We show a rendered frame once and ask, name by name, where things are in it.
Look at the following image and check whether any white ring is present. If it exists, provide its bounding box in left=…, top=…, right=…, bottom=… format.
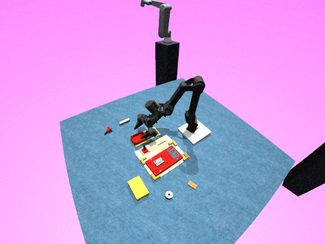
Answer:
left=165, top=191, right=173, bottom=199

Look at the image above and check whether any yellow rectangular block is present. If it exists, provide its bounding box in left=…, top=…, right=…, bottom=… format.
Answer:
left=128, top=176, right=149, bottom=201

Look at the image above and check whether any small orange rectangular block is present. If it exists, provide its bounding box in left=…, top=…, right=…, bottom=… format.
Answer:
left=188, top=181, right=197, bottom=189

